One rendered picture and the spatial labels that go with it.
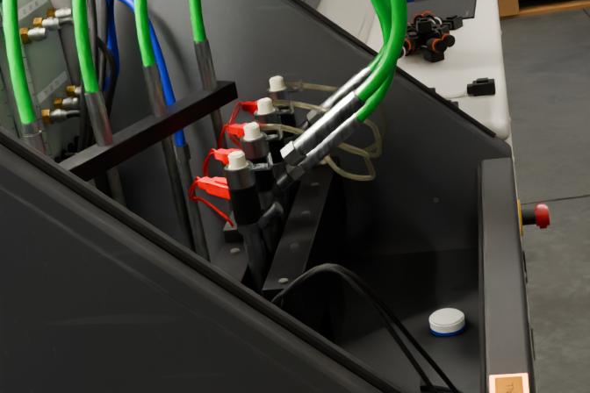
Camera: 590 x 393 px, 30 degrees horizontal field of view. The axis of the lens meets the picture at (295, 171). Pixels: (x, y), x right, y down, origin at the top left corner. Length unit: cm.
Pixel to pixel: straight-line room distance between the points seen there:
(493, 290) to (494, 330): 7
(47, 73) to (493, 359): 67
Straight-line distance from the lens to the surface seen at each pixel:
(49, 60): 137
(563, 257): 321
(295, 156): 104
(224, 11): 135
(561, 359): 275
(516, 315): 102
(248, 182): 106
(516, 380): 91
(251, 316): 74
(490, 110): 145
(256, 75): 136
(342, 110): 102
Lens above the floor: 146
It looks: 21 degrees down
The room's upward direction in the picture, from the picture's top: 10 degrees counter-clockwise
